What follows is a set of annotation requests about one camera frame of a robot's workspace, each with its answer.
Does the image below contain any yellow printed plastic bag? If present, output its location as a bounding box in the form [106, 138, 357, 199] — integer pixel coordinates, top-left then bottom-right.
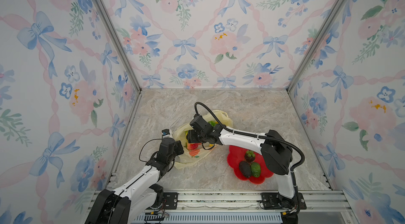
[173, 110, 233, 169]

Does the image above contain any red flower-shaped plate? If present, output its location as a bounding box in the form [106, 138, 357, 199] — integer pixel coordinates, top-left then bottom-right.
[227, 146, 274, 185]

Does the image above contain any dark avocado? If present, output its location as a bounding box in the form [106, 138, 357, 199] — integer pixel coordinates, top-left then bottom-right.
[238, 161, 252, 179]

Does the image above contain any green ribbed fruit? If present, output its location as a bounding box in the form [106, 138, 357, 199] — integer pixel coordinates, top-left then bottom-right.
[251, 162, 262, 178]

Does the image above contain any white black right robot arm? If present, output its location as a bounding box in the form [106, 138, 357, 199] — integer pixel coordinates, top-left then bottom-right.
[190, 115, 305, 200]

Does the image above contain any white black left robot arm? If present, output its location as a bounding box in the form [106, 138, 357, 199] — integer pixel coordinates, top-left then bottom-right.
[85, 137, 184, 224]

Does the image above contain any red strawberry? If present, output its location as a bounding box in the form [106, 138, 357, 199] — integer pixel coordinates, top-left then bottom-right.
[186, 143, 199, 151]

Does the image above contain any green grape bunch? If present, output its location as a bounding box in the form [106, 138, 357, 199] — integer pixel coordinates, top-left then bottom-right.
[209, 121, 218, 127]

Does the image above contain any thin black left cable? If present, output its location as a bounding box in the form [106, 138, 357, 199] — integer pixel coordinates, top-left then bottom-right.
[139, 138, 162, 163]

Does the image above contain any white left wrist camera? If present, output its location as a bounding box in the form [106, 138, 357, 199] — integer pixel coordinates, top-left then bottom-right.
[161, 129, 171, 139]

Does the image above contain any black corrugated cable conduit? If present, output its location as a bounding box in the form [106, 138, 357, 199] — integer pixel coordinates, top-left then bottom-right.
[193, 102, 306, 215]

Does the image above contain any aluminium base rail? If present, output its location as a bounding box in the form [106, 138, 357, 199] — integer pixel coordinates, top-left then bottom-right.
[85, 190, 361, 224]

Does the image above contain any aluminium corner post right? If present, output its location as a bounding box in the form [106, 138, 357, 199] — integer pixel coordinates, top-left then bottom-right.
[286, 0, 365, 93]

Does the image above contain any aluminium corner post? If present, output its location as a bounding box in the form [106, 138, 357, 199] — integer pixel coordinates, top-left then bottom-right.
[77, 0, 141, 93]
[286, 0, 365, 93]

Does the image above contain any aluminium corner post left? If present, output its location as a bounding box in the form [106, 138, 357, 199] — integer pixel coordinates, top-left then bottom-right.
[77, 0, 141, 93]

